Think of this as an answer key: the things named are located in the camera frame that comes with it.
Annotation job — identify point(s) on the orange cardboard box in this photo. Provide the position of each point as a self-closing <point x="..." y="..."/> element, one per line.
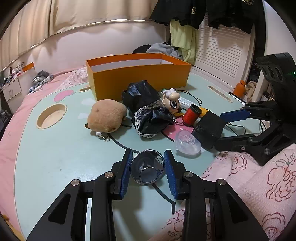
<point x="109" y="76"/>

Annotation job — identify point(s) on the white bedside drawer cabinet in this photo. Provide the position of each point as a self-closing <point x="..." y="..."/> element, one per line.
<point x="13" y="95"/>

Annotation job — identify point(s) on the grey clothes pile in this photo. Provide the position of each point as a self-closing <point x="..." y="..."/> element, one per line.
<point x="165" y="49"/>

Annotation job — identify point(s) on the cartoon figure toy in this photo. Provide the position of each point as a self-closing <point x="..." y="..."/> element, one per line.
<point x="170" y="100"/>

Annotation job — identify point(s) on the pink bed sheet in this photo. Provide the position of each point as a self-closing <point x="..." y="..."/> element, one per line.
<point x="10" y="142"/>

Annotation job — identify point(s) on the green hanging garment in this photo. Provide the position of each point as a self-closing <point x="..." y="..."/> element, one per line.
<point x="184" y="38"/>

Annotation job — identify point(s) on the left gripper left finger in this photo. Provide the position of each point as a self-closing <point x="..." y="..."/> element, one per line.
<point x="65" y="219"/>

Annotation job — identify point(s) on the beige curtain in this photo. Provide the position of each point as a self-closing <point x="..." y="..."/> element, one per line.
<point x="39" y="20"/>

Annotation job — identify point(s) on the pink floral blanket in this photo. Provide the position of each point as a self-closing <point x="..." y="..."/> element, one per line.
<point x="79" y="76"/>

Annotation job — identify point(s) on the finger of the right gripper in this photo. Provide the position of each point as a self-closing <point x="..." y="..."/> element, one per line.
<point x="240" y="142"/>
<point x="236" y="115"/>

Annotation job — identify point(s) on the black square box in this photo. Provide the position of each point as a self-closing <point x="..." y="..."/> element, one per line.
<point x="208" y="130"/>

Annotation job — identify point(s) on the red thread spool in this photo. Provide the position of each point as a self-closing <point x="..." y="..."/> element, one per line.
<point x="191" y="115"/>

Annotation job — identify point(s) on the clear egg capsule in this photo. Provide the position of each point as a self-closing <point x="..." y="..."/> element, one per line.
<point x="186" y="145"/>

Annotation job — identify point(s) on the brown plush toy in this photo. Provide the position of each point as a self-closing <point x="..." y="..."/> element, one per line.
<point x="106" y="116"/>

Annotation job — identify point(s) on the orange bottle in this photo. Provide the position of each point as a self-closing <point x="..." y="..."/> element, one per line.
<point x="239" y="90"/>

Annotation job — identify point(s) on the pink fuzzy sleeve forearm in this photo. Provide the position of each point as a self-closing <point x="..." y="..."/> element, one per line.
<point x="268" y="191"/>

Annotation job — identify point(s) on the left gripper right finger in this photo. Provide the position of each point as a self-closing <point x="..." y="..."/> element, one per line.
<point x="230" y="217"/>

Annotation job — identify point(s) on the black lace cloth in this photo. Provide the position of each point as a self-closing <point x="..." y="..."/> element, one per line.
<point x="144" y="103"/>

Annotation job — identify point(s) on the smartphone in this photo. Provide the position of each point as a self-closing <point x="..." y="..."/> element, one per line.
<point x="237" y="98"/>

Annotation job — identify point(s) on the mint cartoon lap table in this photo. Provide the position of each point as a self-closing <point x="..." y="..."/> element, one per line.
<point x="49" y="159"/>

